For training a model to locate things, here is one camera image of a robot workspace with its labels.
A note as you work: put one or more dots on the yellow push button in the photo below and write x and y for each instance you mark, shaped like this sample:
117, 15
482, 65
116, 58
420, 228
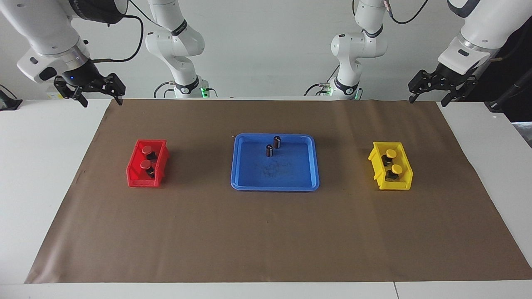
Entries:
390, 153
397, 169

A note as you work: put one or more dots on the red plastic bin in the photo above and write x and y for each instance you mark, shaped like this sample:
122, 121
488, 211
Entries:
135, 172

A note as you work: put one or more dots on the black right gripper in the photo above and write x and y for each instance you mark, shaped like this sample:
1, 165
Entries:
83, 74

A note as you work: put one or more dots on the brown table mat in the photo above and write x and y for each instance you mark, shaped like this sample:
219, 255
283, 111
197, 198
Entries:
266, 232

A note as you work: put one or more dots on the blue plastic tray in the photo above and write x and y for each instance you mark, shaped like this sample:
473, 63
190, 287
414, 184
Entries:
286, 174

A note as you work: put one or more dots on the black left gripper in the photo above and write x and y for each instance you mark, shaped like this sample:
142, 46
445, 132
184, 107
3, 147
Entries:
453, 77

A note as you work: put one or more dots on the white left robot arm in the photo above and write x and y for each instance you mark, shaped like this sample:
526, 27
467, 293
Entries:
474, 37

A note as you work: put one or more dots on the black stand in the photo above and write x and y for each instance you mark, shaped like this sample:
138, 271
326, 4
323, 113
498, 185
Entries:
509, 93

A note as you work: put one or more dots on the yellow plastic bin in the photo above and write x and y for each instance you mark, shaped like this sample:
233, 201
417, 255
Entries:
405, 174

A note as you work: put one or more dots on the red push button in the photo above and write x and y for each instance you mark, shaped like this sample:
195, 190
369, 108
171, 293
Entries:
146, 165
146, 149

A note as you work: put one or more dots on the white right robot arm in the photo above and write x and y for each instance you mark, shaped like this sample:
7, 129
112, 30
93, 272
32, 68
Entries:
41, 29

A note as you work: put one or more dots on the black clamp mount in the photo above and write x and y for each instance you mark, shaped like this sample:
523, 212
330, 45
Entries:
8, 103

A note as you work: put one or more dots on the black cylindrical capacitor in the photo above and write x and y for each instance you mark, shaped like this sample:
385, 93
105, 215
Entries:
269, 150
277, 141

